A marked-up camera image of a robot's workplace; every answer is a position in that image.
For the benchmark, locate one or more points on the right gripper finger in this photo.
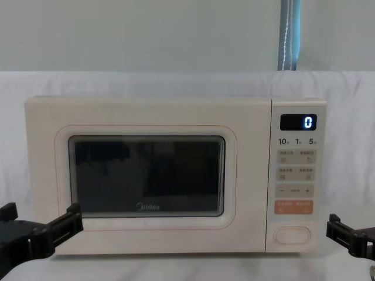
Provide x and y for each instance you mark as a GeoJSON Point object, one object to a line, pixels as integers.
{"type": "Point", "coordinates": [342, 234]}

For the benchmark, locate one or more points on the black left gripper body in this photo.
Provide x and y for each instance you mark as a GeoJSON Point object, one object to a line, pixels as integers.
{"type": "Point", "coordinates": [13, 237]}

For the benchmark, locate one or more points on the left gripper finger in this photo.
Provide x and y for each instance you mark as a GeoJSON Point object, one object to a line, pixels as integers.
{"type": "Point", "coordinates": [8, 212]}
{"type": "Point", "coordinates": [61, 225]}

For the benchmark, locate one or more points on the cream microwave oven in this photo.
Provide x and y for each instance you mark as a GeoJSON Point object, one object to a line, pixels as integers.
{"type": "Point", "coordinates": [146, 117]}

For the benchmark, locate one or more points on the white curtain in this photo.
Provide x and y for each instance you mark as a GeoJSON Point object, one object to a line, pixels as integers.
{"type": "Point", "coordinates": [146, 35]}

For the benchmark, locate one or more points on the grey striped post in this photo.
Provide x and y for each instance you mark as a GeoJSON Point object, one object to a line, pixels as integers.
{"type": "Point", "coordinates": [288, 35]}

